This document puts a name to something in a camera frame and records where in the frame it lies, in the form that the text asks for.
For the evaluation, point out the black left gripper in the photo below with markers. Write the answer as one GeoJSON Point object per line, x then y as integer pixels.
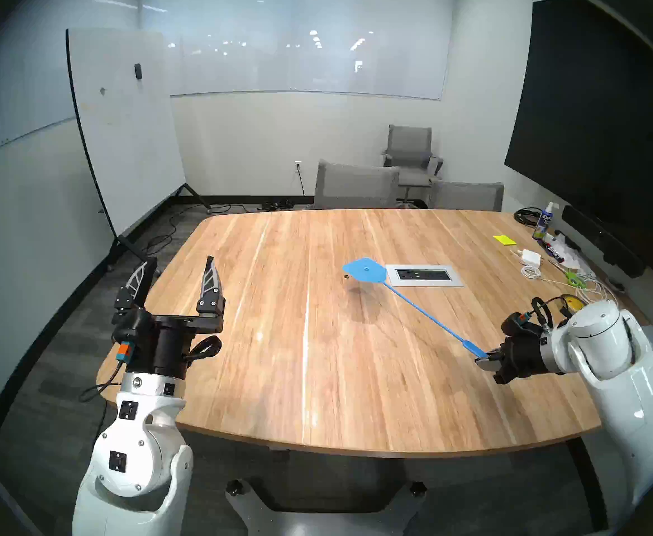
{"type": "Point", "coordinates": [161, 348]}

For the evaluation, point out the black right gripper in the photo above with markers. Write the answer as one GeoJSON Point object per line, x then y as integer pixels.
{"type": "Point", "coordinates": [527, 359]}

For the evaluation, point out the blue plastic fly swatter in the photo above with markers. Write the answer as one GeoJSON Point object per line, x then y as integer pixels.
{"type": "Point", "coordinates": [366, 271]}

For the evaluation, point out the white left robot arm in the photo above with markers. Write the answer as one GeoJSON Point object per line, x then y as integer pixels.
{"type": "Point", "coordinates": [131, 456]}

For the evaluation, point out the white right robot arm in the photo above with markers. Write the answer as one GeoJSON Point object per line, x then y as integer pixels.
{"type": "Point", "coordinates": [628, 406]}

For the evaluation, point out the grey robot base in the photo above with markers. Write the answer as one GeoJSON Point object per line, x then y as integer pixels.
{"type": "Point", "coordinates": [321, 523]}

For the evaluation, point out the black and yellow tape roll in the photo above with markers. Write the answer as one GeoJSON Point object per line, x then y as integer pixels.
{"type": "Point", "coordinates": [573, 300]}

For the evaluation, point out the white power adapter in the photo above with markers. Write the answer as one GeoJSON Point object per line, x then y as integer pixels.
{"type": "Point", "coordinates": [531, 257]}

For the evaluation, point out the silver table power outlet box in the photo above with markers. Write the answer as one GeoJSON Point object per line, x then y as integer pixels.
{"type": "Point", "coordinates": [424, 275]}

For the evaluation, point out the yellow sticky note pad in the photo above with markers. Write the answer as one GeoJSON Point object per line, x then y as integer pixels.
{"type": "Point", "coordinates": [504, 239]}

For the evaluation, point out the whiteboard marker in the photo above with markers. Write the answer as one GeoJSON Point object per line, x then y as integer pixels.
{"type": "Point", "coordinates": [554, 251]}

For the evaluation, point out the crumpled white tissue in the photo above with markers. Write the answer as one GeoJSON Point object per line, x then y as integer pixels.
{"type": "Point", "coordinates": [575, 261]}

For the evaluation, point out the whiteboard cleaner spray bottle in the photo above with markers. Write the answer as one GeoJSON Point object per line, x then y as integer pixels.
{"type": "Point", "coordinates": [542, 225]}

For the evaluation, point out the black video sound bar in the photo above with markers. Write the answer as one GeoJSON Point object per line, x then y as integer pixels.
{"type": "Point", "coordinates": [600, 239]}

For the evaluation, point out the grey mesh office chair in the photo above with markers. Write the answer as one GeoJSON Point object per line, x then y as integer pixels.
{"type": "Point", "coordinates": [466, 197]}
{"type": "Point", "coordinates": [354, 186]}

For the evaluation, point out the rolling white whiteboard black stand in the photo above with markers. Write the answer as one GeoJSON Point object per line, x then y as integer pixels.
{"type": "Point", "coordinates": [125, 127]}

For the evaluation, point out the grey office chair with armrests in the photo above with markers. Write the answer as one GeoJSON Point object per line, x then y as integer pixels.
{"type": "Point", "coordinates": [410, 144]}

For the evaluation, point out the large black TV screen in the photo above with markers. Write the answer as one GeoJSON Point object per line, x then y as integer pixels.
{"type": "Point", "coordinates": [600, 121]}

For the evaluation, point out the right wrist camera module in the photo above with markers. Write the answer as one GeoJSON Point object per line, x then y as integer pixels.
{"type": "Point", "coordinates": [519, 324]}

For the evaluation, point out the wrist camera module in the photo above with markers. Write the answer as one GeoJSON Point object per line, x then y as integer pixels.
{"type": "Point", "coordinates": [125, 328]}
{"type": "Point", "coordinates": [519, 324]}

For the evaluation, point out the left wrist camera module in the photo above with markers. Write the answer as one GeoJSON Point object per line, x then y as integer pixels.
{"type": "Point", "coordinates": [125, 328]}

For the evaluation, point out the dark table pedestal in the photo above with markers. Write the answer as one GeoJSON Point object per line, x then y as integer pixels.
{"type": "Point", "coordinates": [349, 479]}

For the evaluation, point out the wide glass wall whiteboard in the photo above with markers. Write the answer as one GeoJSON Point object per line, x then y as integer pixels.
{"type": "Point", "coordinates": [304, 66]}

